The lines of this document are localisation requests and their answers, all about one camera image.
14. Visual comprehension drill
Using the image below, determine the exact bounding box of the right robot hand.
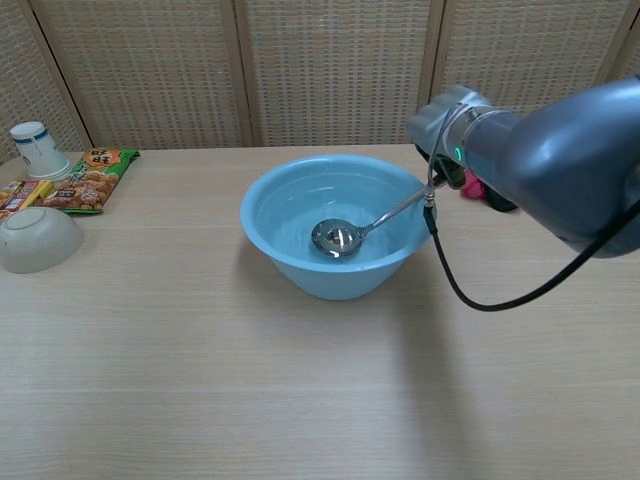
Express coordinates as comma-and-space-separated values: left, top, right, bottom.
404, 84, 496, 190

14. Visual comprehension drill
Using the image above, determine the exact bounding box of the metal ladle with black grip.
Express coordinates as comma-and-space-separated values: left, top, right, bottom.
311, 183, 441, 260

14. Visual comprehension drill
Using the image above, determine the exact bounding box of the light blue plastic basin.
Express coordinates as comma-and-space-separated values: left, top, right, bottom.
239, 154, 439, 302

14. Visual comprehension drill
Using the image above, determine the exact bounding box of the pink and black pot mitt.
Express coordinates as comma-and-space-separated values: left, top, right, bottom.
460, 170, 519, 213

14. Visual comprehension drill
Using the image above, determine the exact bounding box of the woven folding screen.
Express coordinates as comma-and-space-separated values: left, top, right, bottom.
0, 0, 640, 166

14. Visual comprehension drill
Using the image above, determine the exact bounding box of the green orange snack bag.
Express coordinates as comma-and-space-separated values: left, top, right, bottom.
43, 146, 142, 216

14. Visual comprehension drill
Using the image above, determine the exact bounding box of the white paper cup blue print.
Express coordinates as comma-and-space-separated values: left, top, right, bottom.
9, 121, 72, 182

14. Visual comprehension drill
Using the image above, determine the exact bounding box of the white ceramic bowl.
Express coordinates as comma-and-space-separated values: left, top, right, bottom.
0, 206, 85, 275

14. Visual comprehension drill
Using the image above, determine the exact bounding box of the red yellow snack packet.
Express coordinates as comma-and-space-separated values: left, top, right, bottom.
0, 179, 55, 225

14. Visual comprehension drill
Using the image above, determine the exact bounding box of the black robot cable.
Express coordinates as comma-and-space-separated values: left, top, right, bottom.
422, 103, 640, 312

